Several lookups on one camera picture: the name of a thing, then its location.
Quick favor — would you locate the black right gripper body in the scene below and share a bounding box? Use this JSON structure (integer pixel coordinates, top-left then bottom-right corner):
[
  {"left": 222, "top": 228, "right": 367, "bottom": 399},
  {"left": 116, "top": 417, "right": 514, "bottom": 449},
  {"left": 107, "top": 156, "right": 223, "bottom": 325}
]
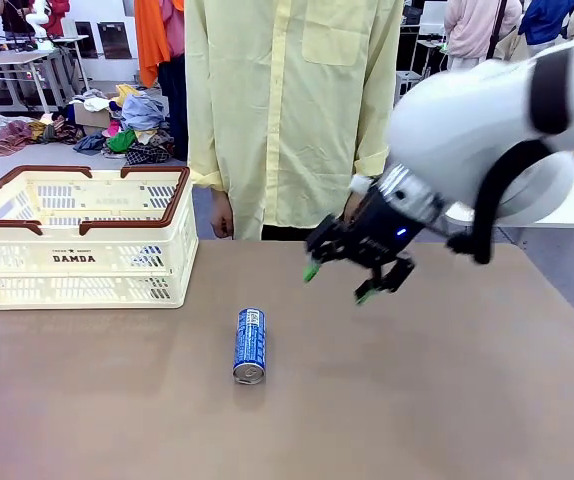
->
[{"left": 339, "top": 187, "right": 431, "bottom": 266}]

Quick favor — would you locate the blue Pocari Sweat can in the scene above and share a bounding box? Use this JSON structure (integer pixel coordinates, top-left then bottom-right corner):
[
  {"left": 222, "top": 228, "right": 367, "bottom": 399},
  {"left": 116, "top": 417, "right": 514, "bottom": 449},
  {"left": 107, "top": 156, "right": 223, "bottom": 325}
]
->
[{"left": 231, "top": 307, "right": 268, "bottom": 387}]

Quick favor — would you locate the person's right forearm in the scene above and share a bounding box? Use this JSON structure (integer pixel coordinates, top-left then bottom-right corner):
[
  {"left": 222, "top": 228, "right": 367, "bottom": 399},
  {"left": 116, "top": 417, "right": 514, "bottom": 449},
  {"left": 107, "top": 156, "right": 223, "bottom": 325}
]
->
[{"left": 186, "top": 114, "right": 232, "bottom": 199}]

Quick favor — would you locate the person's left forearm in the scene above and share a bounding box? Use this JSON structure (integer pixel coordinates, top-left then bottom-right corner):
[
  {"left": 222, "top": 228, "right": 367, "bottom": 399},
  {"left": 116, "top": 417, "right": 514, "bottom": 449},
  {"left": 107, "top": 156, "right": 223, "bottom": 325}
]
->
[{"left": 353, "top": 114, "right": 394, "bottom": 182}]

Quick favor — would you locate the person's left hand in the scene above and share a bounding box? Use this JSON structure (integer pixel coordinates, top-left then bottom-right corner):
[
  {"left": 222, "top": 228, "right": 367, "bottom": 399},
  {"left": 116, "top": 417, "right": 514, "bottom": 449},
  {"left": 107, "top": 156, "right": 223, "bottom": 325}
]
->
[{"left": 342, "top": 191, "right": 369, "bottom": 226}]

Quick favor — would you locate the person's right hand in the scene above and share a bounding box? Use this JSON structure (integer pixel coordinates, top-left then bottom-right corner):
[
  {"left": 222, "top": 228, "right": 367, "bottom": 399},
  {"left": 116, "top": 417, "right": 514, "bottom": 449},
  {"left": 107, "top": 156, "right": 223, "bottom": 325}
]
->
[{"left": 210, "top": 191, "right": 236, "bottom": 240}]

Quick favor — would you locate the person in yellow shirt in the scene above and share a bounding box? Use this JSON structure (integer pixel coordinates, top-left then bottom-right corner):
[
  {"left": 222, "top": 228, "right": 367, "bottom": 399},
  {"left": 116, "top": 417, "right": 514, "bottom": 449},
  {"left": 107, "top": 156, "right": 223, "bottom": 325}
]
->
[{"left": 184, "top": 0, "right": 406, "bottom": 242}]

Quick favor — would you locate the dark checkered cloth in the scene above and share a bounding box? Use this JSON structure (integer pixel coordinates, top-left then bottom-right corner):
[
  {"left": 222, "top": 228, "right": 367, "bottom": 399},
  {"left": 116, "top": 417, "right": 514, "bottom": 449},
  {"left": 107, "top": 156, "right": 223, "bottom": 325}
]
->
[{"left": 125, "top": 142, "right": 172, "bottom": 167}]

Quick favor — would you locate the dark blue hanging garment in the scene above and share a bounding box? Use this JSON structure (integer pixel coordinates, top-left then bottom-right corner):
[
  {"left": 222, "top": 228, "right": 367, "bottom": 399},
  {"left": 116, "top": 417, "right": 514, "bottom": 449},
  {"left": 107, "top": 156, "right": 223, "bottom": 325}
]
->
[{"left": 158, "top": 54, "right": 191, "bottom": 162}]

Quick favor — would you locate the person in pink jacket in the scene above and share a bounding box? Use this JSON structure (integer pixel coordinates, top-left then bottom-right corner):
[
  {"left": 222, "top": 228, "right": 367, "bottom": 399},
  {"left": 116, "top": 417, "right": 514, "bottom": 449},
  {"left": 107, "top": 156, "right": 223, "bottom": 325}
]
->
[{"left": 443, "top": 0, "right": 524, "bottom": 72}]

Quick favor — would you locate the blue grey cloth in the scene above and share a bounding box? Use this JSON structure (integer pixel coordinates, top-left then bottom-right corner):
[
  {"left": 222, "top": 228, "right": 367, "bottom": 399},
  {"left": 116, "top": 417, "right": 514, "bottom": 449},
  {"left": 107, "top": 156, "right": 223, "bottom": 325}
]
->
[{"left": 120, "top": 91, "right": 167, "bottom": 132}]

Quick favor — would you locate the green cloth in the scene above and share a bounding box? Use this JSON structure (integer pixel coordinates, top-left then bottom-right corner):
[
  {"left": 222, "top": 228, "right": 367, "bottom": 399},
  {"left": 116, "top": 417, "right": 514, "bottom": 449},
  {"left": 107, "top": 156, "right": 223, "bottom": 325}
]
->
[{"left": 105, "top": 128, "right": 137, "bottom": 153}]

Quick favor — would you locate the brown cardboard box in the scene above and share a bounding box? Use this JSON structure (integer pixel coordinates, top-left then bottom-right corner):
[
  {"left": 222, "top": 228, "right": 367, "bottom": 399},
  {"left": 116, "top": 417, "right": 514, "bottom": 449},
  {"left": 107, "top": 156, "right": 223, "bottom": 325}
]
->
[{"left": 68, "top": 101, "right": 114, "bottom": 130}]

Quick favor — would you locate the pink hanging garment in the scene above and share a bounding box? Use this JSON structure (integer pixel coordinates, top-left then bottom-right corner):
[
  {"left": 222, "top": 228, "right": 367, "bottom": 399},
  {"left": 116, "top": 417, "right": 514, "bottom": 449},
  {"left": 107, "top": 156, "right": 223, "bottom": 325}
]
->
[{"left": 159, "top": 0, "right": 188, "bottom": 64}]

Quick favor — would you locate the person in blue top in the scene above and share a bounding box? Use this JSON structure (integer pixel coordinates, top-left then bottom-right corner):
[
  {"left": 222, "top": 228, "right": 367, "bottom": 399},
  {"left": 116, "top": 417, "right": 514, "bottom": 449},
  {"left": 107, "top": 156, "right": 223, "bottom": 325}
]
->
[{"left": 518, "top": 0, "right": 574, "bottom": 47}]

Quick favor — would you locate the orange hanging garment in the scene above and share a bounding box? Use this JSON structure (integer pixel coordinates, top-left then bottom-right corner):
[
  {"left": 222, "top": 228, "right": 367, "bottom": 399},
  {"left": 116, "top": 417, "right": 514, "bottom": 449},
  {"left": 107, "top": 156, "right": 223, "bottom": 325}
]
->
[{"left": 134, "top": 0, "right": 173, "bottom": 89}]

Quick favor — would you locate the black flat panel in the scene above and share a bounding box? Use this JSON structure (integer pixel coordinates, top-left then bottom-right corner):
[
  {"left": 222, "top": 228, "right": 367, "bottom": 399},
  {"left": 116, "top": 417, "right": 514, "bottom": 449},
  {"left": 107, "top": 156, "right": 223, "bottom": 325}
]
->
[{"left": 97, "top": 21, "right": 134, "bottom": 60}]

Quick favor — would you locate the red patterned cloth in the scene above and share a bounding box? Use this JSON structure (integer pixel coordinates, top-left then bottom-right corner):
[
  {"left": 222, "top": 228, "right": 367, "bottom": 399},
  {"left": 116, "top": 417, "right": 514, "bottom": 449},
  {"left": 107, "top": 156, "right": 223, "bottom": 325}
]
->
[{"left": 0, "top": 118, "right": 34, "bottom": 158}]

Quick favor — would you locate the person in red top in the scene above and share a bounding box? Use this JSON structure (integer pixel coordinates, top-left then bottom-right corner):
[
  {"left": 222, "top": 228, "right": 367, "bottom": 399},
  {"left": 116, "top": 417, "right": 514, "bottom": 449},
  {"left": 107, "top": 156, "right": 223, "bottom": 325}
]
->
[{"left": 41, "top": 0, "right": 71, "bottom": 39}]

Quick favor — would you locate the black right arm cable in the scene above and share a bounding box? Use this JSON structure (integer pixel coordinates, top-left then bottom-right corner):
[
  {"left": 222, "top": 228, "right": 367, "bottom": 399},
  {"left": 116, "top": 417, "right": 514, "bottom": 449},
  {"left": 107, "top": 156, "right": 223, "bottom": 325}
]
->
[{"left": 445, "top": 137, "right": 551, "bottom": 266}]

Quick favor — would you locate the brown basket handle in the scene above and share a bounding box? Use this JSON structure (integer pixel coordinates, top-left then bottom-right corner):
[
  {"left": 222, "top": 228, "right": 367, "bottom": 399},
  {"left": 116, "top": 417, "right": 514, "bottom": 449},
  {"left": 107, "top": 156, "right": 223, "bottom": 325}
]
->
[
  {"left": 77, "top": 164, "right": 192, "bottom": 237},
  {"left": 0, "top": 164, "right": 94, "bottom": 237}
]

